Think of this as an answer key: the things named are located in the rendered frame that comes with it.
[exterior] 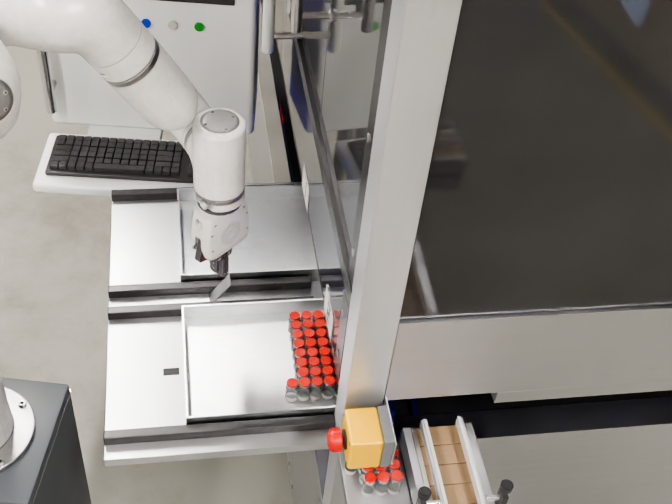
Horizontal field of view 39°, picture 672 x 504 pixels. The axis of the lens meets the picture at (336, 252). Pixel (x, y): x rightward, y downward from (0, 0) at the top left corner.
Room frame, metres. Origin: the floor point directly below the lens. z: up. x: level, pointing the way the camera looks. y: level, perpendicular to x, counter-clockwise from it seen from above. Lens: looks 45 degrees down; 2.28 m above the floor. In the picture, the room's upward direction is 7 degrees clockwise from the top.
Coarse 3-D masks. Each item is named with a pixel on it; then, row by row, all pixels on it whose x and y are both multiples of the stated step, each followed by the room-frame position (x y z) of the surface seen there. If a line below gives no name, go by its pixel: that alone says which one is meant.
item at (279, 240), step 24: (192, 192) 1.53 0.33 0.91; (264, 192) 1.56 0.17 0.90; (288, 192) 1.57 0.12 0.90; (192, 216) 1.48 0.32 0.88; (264, 216) 1.50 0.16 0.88; (288, 216) 1.51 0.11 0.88; (264, 240) 1.43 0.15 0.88; (288, 240) 1.44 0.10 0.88; (312, 240) 1.44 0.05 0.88; (192, 264) 1.33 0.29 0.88; (240, 264) 1.35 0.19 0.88; (264, 264) 1.36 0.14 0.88; (288, 264) 1.37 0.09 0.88; (312, 264) 1.37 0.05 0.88
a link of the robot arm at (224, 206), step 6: (198, 198) 1.14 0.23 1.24; (204, 198) 1.13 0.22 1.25; (234, 198) 1.14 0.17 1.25; (240, 198) 1.15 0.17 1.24; (204, 204) 1.12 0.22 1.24; (210, 204) 1.13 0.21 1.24; (216, 204) 1.13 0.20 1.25; (222, 204) 1.13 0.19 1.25; (228, 204) 1.13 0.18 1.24; (234, 204) 1.14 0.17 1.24; (240, 204) 1.15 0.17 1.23; (216, 210) 1.13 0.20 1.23; (222, 210) 1.13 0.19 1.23; (228, 210) 1.13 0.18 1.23
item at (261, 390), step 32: (192, 320) 1.18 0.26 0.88; (224, 320) 1.19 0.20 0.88; (256, 320) 1.20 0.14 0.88; (288, 320) 1.21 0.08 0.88; (192, 352) 1.11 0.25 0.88; (224, 352) 1.12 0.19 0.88; (256, 352) 1.12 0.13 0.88; (288, 352) 1.13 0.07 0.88; (192, 384) 1.03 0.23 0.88; (224, 384) 1.04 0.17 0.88; (256, 384) 1.05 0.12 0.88; (192, 416) 0.94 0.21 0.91; (224, 416) 0.95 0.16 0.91; (256, 416) 0.96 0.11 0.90; (288, 416) 0.98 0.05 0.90
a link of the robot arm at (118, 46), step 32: (0, 0) 1.02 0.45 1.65; (32, 0) 1.01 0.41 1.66; (64, 0) 1.02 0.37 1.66; (96, 0) 1.03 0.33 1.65; (0, 32) 1.02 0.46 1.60; (32, 32) 1.00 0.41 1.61; (64, 32) 1.00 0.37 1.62; (96, 32) 1.02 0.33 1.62; (128, 32) 1.05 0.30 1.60; (96, 64) 1.03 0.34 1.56; (128, 64) 1.04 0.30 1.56
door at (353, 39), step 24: (336, 0) 1.37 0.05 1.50; (360, 0) 1.20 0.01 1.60; (336, 24) 1.35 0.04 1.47; (360, 24) 1.18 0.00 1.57; (336, 48) 1.33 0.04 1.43; (360, 48) 1.16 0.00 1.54; (336, 72) 1.31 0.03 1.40; (360, 72) 1.15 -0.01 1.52; (336, 96) 1.29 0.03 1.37; (360, 96) 1.13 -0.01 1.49; (336, 120) 1.27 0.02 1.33; (360, 120) 1.11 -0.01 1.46; (336, 144) 1.25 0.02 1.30; (360, 144) 1.09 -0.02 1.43; (336, 168) 1.24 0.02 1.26; (360, 168) 1.07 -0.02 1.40; (336, 192) 1.22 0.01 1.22
